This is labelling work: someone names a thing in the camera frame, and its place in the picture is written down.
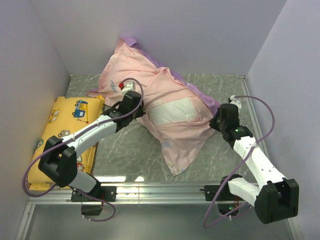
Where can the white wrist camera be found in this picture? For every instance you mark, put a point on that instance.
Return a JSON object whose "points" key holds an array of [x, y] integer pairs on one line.
{"points": [[233, 100], [126, 86]]}

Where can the aluminium frame rail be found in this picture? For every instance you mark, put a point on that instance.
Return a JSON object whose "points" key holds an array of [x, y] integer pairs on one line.
{"points": [[245, 227]]}

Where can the white pillow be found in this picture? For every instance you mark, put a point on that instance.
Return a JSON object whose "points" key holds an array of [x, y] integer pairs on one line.
{"points": [[181, 110]]}

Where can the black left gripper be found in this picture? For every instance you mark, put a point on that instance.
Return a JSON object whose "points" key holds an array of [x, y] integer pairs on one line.
{"points": [[141, 113]]}

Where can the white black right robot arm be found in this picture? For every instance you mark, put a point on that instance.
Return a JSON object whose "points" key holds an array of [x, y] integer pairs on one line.
{"points": [[274, 197]]}

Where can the pink purple pillowcase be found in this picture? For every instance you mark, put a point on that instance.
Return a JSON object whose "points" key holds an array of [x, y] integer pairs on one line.
{"points": [[181, 141]]}

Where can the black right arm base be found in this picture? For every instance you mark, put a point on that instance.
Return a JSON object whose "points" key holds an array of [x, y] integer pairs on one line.
{"points": [[229, 200]]}

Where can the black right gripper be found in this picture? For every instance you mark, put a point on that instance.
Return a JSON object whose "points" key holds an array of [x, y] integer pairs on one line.
{"points": [[212, 123]]}

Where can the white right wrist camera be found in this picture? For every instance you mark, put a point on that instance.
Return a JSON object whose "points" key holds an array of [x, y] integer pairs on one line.
{"points": [[233, 100]]}

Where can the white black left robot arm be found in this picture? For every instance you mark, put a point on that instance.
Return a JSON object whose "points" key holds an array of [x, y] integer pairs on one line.
{"points": [[59, 158]]}

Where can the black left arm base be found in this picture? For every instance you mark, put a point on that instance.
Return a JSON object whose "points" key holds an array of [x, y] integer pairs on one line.
{"points": [[92, 203]]}

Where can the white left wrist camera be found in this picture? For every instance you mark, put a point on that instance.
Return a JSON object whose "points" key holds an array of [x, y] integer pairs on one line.
{"points": [[126, 86]]}

